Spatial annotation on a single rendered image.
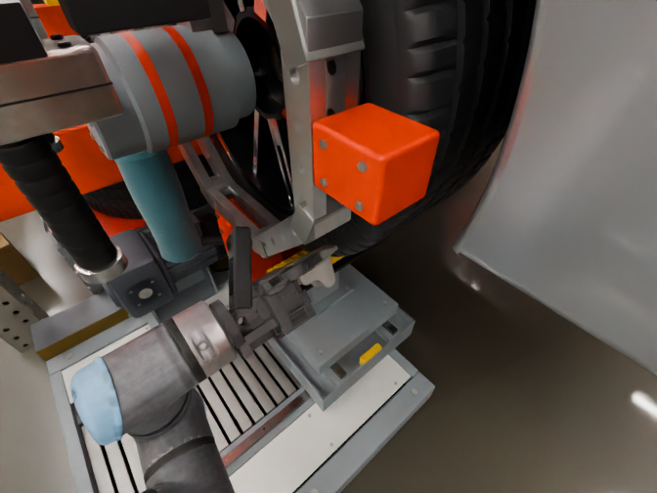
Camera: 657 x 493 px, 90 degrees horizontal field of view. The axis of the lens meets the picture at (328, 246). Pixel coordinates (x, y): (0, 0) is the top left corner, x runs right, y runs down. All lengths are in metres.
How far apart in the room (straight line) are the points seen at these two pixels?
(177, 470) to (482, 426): 0.85
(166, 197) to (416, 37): 0.51
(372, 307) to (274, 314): 0.54
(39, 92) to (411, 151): 0.27
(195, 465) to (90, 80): 0.42
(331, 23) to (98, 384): 0.41
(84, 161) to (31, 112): 0.70
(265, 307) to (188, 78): 0.31
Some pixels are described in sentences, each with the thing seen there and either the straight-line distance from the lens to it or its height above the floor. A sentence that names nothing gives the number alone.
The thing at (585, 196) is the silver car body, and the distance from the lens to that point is 0.31.
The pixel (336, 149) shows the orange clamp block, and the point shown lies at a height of 0.87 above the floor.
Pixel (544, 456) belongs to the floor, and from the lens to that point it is 1.19.
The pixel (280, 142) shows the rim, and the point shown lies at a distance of 0.60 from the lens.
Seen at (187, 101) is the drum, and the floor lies 0.85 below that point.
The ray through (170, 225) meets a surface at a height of 0.59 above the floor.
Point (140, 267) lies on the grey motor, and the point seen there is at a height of 0.40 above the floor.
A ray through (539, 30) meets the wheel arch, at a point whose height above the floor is 0.96.
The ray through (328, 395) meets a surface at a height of 0.17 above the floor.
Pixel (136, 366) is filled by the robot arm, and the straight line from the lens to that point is 0.44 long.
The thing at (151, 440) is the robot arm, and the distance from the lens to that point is 0.54.
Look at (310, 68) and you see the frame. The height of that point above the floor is 0.93.
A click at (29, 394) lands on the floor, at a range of 1.41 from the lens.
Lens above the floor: 1.01
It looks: 44 degrees down
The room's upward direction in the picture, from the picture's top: straight up
